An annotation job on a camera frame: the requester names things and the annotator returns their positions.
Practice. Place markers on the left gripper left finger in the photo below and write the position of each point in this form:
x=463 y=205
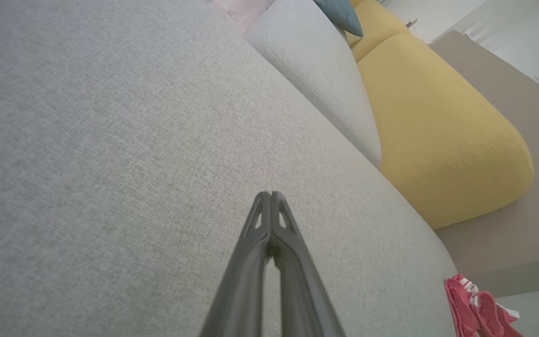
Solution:
x=241 y=285

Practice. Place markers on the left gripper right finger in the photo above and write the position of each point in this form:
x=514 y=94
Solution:
x=304 y=290

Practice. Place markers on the red jersey with white stripes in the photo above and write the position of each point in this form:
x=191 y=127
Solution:
x=461 y=304

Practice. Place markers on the grey fabric sofa seat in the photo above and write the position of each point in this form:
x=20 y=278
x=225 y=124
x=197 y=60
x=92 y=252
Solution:
x=110 y=140

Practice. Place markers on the yellow sofa cushion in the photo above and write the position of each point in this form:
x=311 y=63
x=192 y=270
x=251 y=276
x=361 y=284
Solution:
x=377 y=23
x=438 y=131

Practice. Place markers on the taupe sofa seat section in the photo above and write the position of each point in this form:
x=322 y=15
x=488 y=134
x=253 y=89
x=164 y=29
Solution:
x=508 y=210

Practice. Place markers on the grey sofa back cushion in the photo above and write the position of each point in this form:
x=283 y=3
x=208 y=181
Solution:
x=316 y=70

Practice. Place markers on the teal throw pillow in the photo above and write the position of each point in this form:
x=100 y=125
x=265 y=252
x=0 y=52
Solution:
x=342 y=11

